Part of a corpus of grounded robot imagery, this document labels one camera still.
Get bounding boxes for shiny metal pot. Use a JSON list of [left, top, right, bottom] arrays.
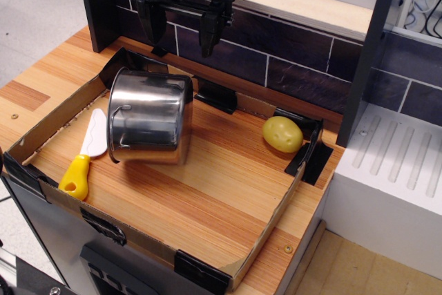
[[107, 68, 193, 165]]

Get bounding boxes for cardboard fence with black tape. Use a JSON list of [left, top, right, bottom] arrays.
[[1, 45, 338, 294]]

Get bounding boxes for yellow toy potato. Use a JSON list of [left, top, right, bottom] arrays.
[[262, 116, 303, 153]]

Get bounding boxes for light wooden shelf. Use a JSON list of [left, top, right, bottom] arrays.
[[233, 0, 372, 41]]

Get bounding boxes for white drying rack sink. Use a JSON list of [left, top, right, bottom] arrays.
[[323, 105, 441, 278]]

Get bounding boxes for yellow handled white toy knife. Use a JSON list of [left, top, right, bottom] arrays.
[[58, 108, 107, 200]]

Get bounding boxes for dark grey vertical post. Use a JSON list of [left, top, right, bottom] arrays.
[[336, 0, 393, 147]]

